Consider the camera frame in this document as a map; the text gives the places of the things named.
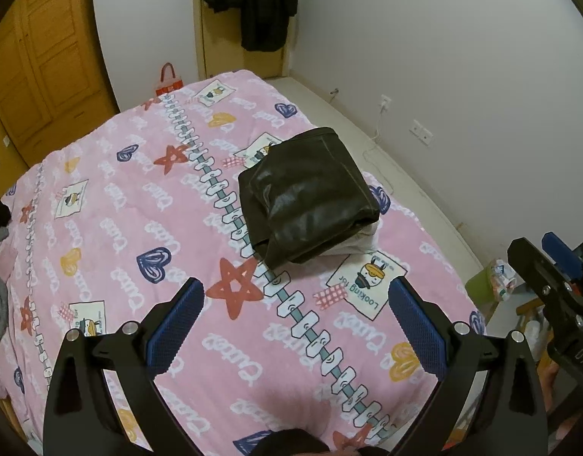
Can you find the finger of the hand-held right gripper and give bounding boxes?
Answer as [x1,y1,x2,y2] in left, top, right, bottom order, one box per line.
[542,231,583,291]
[507,237,566,296]

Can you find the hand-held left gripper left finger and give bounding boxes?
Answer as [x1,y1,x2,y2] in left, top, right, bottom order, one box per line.
[43,276,207,456]

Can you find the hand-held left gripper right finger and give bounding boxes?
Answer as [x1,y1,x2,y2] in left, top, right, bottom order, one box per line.
[388,276,549,456]

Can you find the dark brown leather jacket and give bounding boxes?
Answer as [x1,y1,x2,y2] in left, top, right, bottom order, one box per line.
[238,127,382,268]

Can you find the folded beige clothes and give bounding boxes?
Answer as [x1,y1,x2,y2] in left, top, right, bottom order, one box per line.
[319,220,381,263]

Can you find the clear plastic bag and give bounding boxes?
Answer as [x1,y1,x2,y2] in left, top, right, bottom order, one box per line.
[488,257,518,301]

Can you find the white bottle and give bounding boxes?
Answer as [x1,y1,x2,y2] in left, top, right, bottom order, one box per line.
[524,320,544,358]

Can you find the pink printed blanket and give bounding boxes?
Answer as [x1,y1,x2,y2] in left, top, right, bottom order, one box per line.
[0,69,488,456]

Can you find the person's dark clothing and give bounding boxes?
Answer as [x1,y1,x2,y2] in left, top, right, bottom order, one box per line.
[252,427,388,456]

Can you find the red gift bag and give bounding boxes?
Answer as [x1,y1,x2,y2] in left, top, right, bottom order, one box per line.
[154,63,184,97]

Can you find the wooden door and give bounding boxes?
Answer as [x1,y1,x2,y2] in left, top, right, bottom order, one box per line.
[199,0,292,81]

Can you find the wooden wardrobe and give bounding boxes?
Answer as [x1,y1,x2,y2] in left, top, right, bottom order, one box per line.
[0,0,120,200]

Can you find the black hanging coat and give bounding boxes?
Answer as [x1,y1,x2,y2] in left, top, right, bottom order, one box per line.
[198,0,300,52]

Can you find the white double wall socket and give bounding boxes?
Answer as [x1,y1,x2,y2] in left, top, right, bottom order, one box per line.
[410,120,435,144]

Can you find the white cable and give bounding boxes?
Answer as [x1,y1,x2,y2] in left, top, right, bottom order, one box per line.
[361,104,428,200]

